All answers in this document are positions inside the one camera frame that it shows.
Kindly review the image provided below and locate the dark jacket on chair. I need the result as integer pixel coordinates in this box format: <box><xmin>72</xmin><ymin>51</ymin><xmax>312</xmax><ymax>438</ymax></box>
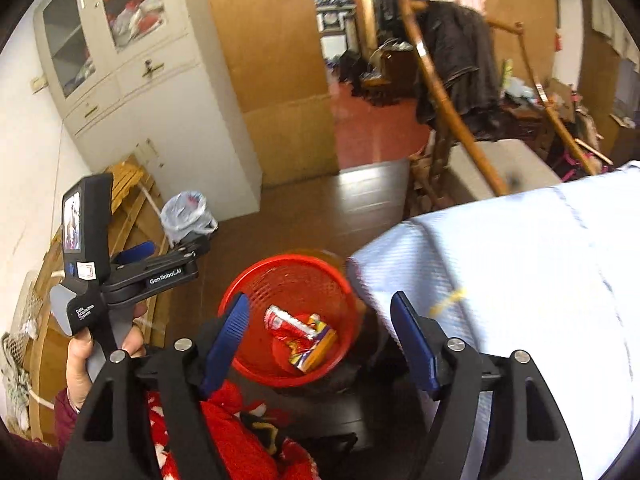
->
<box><xmin>418</xmin><ymin>1</ymin><xmax>500</xmax><ymax>140</ymax></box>

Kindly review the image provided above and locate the red patterned sleeve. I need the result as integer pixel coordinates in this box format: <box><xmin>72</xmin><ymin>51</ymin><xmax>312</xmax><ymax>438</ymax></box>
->
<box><xmin>54</xmin><ymin>380</ymin><xmax>320</xmax><ymax>479</ymax></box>

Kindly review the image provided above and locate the white lined trash bin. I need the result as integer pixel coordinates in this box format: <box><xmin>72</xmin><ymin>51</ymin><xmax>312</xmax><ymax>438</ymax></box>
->
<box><xmin>160</xmin><ymin>191</ymin><xmax>218</xmax><ymax>246</ymax></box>

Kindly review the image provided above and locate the person's left hand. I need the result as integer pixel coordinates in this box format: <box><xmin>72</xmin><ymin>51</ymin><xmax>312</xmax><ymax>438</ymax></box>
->
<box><xmin>65</xmin><ymin>324</ymin><xmax>145</xmax><ymax>411</ymax></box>

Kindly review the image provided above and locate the orange purple paper carton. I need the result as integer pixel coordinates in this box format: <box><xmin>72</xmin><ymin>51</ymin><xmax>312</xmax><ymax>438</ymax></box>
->
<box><xmin>288</xmin><ymin>313</ymin><xmax>338</xmax><ymax>374</ymax></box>

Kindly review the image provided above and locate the red foil snack bag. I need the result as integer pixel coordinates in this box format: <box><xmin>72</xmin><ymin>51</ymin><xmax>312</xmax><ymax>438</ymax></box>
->
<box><xmin>264</xmin><ymin>306</ymin><xmax>316</xmax><ymax>341</ymax></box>

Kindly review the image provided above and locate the red plastic mesh basket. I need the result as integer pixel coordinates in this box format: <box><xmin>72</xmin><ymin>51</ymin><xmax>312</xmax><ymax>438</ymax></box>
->
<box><xmin>218</xmin><ymin>254</ymin><xmax>361</xmax><ymax>389</ymax></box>

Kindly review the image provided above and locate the white glass door cabinet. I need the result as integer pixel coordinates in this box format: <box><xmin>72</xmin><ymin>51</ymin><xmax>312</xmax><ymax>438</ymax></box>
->
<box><xmin>34</xmin><ymin>0</ymin><xmax>262</xmax><ymax>220</ymax></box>

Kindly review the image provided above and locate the blue checked bed sheet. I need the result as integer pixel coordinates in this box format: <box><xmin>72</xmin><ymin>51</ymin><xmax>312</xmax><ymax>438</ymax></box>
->
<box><xmin>347</xmin><ymin>162</ymin><xmax>639</xmax><ymax>479</ymax></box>

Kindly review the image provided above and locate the wooden door panel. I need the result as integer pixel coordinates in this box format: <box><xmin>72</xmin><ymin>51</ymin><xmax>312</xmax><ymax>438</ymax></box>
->
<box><xmin>209</xmin><ymin>0</ymin><xmax>338</xmax><ymax>186</ymax></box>

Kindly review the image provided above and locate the wooden chair with dark jacket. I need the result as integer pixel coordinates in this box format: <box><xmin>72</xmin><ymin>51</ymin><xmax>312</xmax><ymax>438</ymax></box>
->
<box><xmin>397</xmin><ymin>0</ymin><xmax>600</xmax><ymax>218</ymax></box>

